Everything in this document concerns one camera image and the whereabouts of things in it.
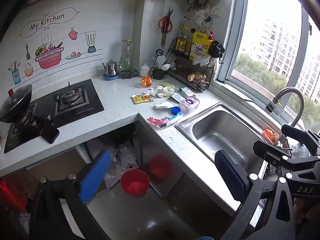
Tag black wire rack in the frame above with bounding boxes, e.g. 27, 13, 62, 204
166, 39, 217, 93

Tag yellow detergent jug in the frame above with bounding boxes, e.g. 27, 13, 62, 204
189, 31, 213, 62

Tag frosted cabinet door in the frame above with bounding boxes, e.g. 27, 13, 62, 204
25, 147, 87, 183
135, 122, 194, 198

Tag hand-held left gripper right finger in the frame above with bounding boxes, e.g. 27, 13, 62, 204
214, 150, 297, 240

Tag red handled scissors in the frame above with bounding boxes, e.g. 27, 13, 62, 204
158, 7, 174, 33

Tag yellow seasoning packet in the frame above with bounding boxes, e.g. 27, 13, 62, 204
132, 94, 153, 104

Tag white printed sachet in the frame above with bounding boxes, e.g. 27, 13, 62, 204
169, 92, 185, 103

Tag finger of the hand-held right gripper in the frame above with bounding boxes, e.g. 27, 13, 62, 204
281, 124, 320, 156
253, 140, 293, 165

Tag stainless steel sink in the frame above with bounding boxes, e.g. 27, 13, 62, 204
175, 102, 293, 180

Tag dark green mug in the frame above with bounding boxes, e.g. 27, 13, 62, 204
149, 67, 165, 80

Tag crumpled white plastic bag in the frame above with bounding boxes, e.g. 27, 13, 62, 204
116, 141, 140, 169

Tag person's right hand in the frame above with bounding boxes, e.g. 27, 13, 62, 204
293, 197, 320, 231

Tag purple tissue pack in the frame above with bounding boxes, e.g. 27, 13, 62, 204
179, 97, 200, 114

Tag large white plastic bag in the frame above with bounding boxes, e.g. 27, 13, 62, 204
87, 140, 119, 189

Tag dark sauce bottle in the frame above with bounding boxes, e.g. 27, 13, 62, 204
184, 27, 192, 55

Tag water heater pipes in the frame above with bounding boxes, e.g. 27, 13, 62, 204
185, 0, 213, 13

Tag window frame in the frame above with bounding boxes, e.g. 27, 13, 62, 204
215, 0, 320, 135

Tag clear plastic bag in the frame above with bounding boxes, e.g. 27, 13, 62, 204
185, 9, 215, 29

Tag black wok with lid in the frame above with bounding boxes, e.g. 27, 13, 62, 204
0, 84, 33, 124

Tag steel faucet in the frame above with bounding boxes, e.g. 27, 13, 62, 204
265, 87, 305, 130

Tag red cloth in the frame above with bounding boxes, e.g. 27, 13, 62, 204
0, 176, 27, 213

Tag black glass gas stove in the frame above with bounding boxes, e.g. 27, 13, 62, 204
4, 79, 105, 154

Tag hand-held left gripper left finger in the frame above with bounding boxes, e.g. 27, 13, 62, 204
30, 149, 112, 240

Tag glass carafe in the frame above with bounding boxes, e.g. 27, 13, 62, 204
119, 39, 134, 72

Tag steel teapot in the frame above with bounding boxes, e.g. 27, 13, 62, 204
102, 60, 122, 77

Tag white cardboard box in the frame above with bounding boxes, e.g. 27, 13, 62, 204
179, 87, 197, 99

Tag white rubber gloves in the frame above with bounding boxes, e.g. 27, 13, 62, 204
149, 85, 175, 98

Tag orange mesh scrubber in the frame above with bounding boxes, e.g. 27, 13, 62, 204
262, 129, 280, 144

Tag kitchen wall sticker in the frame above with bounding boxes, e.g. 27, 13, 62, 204
7, 6, 104, 85

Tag cooking oil bottle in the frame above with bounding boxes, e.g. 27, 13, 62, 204
174, 25, 185, 52

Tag thin white plastic bag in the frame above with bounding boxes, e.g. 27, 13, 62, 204
192, 54, 213, 67

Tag pink plastic wrapper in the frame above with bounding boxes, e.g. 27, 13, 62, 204
147, 112, 184, 130

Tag black phone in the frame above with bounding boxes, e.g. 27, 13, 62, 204
41, 120, 60, 144

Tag red plastic bin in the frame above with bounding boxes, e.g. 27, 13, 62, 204
121, 169, 150, 198

